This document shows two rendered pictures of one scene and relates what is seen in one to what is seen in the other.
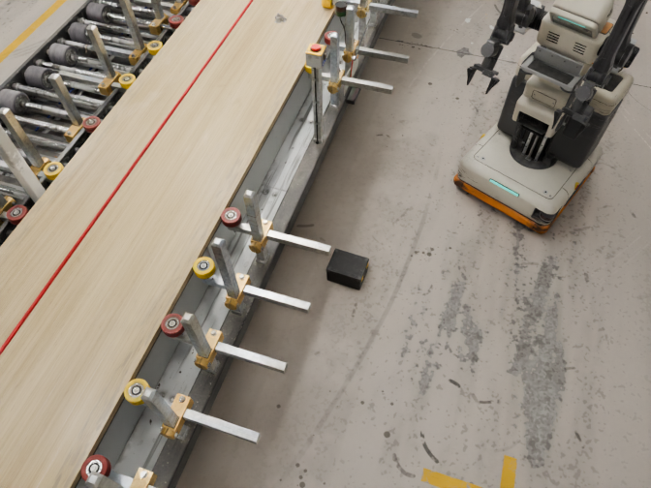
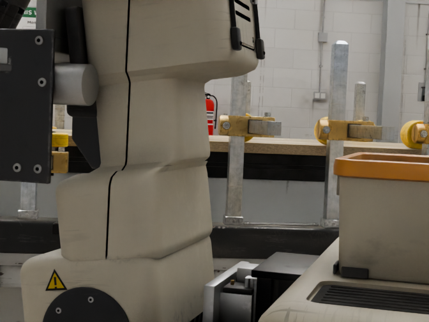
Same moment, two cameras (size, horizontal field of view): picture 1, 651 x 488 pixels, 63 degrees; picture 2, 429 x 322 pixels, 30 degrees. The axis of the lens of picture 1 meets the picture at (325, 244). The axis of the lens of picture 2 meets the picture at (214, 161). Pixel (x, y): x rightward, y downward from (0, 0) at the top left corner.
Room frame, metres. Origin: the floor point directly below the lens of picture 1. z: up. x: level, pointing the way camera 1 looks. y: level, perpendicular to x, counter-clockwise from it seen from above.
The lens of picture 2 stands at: (1.73, -2.00, 0.96)
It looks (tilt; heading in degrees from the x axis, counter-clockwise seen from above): 3 degrees down; 64
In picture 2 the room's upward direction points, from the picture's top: 2 degrees clockwise
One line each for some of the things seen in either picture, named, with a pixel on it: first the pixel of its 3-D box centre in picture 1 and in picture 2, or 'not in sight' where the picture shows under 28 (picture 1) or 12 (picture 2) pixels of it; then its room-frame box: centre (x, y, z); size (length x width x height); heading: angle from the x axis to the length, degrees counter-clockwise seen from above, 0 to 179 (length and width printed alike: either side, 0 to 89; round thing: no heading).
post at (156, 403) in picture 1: (169, 417); not in sight; (0.52, 0.52, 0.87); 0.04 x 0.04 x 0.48; 71
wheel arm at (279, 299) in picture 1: (255, 292); not in sight; (1.01, 0.27, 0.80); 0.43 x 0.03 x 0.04; 71
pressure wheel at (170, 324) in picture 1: (175, 329); not in sight; (0.84, 0.54, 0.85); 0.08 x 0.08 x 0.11
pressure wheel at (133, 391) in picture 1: (140, 395); not in sight; (0.60, 0.62, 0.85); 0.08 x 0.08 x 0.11
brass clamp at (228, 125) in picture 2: (364, 7); (246, 126); (2.66, -0.24, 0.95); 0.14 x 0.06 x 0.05; 161
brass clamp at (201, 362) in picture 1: (208, 349); not in sight; (0.78, 0.42, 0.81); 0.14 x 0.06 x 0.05; 161
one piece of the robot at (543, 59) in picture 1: (550, 76); (72, 85); (1.99, -1.05, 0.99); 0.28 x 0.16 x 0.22; 48
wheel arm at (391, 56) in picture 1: (367, 52); not in sight; (2.42, -0.25, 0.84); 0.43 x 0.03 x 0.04; 71
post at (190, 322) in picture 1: (202, 349); not in sight; (0.76, 0.43, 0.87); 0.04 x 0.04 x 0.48; 71
